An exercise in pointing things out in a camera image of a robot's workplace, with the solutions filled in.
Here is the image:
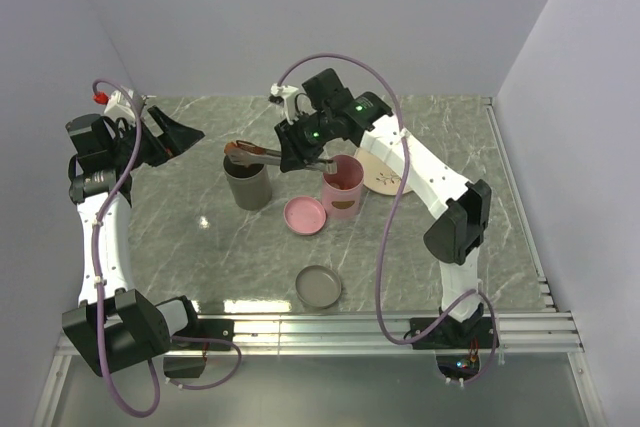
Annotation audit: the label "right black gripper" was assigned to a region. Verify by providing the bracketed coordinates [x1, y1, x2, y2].
[273, 111, 335, 174]

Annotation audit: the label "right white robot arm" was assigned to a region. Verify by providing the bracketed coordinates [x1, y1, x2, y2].
[269, 69, 492, 347]

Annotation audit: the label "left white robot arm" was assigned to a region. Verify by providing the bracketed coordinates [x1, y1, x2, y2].
[62, 106, 204, 375]

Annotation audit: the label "metal food tongs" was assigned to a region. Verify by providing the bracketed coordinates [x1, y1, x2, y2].
[224, 147, 338, 174]

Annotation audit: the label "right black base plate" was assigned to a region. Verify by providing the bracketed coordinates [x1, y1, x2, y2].
[413, 317, 494, 350]

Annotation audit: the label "pink cylindrical container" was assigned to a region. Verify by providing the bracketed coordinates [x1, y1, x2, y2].
[321, 154, 364, 220]

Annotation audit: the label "pink cream plate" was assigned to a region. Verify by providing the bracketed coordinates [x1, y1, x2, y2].
[354, 148, 401, 196]

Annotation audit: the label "pink lid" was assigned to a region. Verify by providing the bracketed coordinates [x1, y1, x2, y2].
[283, 196, 327, 236]

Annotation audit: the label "grey lid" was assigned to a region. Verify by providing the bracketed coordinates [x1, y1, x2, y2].
[295, 265, 342, 309]

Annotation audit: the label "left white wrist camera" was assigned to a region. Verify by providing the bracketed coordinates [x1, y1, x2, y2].
[93, 89, 146, 123]

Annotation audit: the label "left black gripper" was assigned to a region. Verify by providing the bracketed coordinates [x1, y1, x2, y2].
[109, 106, 203, 171]

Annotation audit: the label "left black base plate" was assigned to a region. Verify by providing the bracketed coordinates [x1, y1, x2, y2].
[194, 319, 235, 351]

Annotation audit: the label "grey cylindrical container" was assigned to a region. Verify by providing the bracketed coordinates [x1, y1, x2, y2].
[223, 147, 272, 211]

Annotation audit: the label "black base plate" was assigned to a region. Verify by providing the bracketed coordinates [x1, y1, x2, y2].
[413, 317, 494, 350]
[194, 319, 235, 351]

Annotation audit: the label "brown sausage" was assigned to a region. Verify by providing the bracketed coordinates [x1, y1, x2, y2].
[224, 140, 265, 156]

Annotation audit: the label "aluminium mounting rail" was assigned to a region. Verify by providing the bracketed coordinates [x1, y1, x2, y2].
[199, 312, 584, 356]

